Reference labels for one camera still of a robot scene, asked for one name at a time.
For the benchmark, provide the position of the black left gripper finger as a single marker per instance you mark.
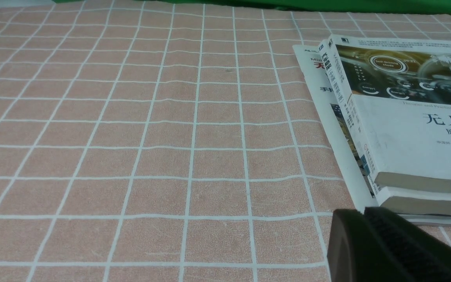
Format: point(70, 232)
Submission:
point(380, 246)

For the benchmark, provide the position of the middle white book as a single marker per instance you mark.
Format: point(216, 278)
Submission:
point(366, 156)

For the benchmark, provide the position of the top self-driving book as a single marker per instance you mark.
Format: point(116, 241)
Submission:
point(413, 117)

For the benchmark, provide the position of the bottom thin white book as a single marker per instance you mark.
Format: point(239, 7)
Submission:
point(418, 207)

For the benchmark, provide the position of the green backdrop cloth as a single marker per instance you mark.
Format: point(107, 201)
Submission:
point(338, 6)

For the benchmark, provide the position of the pink checkered tablecloth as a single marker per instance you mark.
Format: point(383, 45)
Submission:
point(151, 142)

